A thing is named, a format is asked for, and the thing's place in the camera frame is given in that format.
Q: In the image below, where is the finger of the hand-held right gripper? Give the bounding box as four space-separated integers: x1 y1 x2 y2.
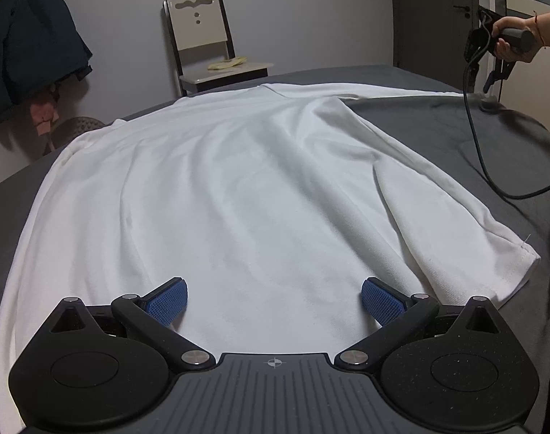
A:
483 60 516 95

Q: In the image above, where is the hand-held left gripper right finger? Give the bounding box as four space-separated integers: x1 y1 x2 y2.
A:
333 277 502 374

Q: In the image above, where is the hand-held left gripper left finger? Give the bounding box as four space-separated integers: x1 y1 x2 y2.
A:
49 277 217 374

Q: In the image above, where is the white T-shirt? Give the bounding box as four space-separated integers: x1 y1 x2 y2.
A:
0 82 541 434

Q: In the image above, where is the person's right hand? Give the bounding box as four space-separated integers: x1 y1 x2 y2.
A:
491 14 546 64

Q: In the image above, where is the grey door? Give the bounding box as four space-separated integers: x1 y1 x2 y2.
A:
389 0 506 71

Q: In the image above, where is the bed with grey sheet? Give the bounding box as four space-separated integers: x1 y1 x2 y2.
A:
0 64 550 434

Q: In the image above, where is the woven round pouf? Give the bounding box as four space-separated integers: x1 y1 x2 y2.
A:
44 116 106 154

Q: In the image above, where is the pink garment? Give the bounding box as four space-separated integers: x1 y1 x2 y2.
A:
30 86 61 136

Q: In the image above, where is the yellow cloth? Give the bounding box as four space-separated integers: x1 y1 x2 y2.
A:
207 56 251 72

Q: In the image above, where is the dark teal jacket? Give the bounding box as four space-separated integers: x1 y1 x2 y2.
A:
0 0 93 125

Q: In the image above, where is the red string bracelet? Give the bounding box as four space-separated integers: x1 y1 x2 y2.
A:
532 11 547 49

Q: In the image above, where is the black cable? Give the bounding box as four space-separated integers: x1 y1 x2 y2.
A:
462 52 550 200

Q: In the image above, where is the cream chair with black frame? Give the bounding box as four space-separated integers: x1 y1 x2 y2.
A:
163 0 276 98

